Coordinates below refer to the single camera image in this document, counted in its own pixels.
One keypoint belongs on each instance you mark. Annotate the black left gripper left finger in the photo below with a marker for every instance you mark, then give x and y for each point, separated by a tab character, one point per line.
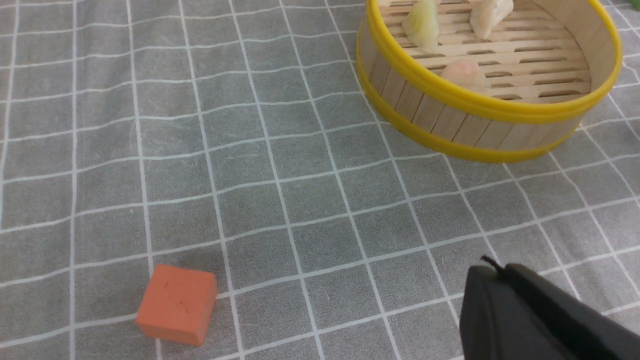
496	324

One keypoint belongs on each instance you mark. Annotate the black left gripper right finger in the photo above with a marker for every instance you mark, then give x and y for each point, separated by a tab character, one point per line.
584	332

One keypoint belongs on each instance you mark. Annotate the pink dumpling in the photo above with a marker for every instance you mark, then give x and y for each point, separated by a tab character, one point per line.
466	74

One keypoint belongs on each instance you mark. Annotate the white dumpling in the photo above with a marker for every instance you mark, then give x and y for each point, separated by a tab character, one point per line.
487	14

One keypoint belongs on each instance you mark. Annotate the pale green dumpling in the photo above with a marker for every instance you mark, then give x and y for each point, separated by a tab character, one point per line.
421	26

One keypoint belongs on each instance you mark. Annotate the bamboo steamer tray yellow rim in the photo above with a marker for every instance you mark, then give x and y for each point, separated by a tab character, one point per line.
547	64

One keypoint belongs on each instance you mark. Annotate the grey checkered tablecloth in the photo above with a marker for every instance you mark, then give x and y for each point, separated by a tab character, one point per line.
232	137

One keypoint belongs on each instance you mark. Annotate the orange wooden cube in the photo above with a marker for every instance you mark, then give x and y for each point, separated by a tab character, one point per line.
178	305

